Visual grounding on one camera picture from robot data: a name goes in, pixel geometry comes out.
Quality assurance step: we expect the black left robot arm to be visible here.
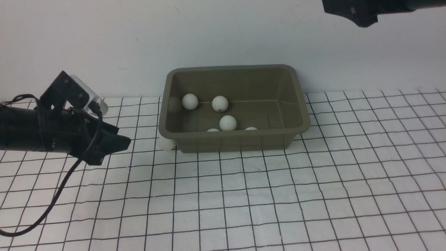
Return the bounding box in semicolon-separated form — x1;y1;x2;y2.
0;106;131;166

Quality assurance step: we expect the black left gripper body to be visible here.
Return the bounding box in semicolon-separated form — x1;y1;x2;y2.
38;108;103;157

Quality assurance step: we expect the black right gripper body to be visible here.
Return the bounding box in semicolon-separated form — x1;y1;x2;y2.
378;0;446;14

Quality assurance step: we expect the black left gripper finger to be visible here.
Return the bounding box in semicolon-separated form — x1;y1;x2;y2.
82;122;131;166

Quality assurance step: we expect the white grid-pattern tablecloth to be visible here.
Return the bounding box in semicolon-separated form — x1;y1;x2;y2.
0;90;446;251

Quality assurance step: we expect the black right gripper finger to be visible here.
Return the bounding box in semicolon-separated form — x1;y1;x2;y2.
322;0;378;28

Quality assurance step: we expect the black left camera cable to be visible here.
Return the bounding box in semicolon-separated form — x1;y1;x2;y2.
0;93;103;237

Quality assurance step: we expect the olive green plastic bin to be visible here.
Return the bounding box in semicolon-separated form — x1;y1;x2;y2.
158;64;311;153

